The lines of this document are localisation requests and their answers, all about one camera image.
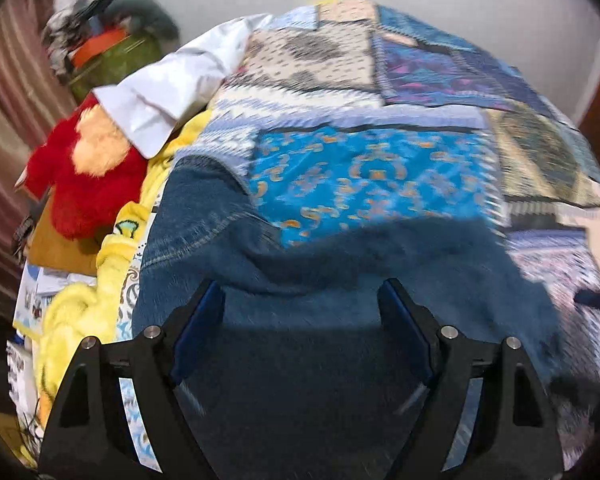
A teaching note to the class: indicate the red plush toy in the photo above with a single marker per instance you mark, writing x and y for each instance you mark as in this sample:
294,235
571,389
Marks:
90,166

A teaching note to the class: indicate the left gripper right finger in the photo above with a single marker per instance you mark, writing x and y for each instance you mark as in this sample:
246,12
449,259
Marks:
485,415

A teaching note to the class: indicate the striped red curtain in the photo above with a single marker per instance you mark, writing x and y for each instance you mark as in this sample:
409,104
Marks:
32,100

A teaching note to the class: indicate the white shirt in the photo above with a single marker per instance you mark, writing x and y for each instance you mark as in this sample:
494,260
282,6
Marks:
147,105

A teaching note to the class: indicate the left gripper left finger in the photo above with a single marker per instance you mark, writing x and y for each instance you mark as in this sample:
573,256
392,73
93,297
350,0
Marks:
116,415

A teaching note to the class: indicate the pile of clutter on box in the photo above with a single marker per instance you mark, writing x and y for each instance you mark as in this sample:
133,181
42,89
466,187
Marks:
69,28

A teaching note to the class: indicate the brown cardboard box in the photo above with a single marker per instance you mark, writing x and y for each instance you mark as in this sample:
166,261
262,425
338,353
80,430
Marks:
51,250

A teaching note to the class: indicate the green storage box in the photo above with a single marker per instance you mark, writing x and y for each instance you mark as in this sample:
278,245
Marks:
111,66

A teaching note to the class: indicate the yellow blanket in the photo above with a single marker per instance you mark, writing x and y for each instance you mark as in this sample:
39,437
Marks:
80,309

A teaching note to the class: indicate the patchwork patterned bedspread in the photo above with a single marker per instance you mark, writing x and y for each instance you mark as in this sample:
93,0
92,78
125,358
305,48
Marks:
350,114

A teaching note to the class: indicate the blue denim jeans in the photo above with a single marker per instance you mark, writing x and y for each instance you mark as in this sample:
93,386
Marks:
299,380

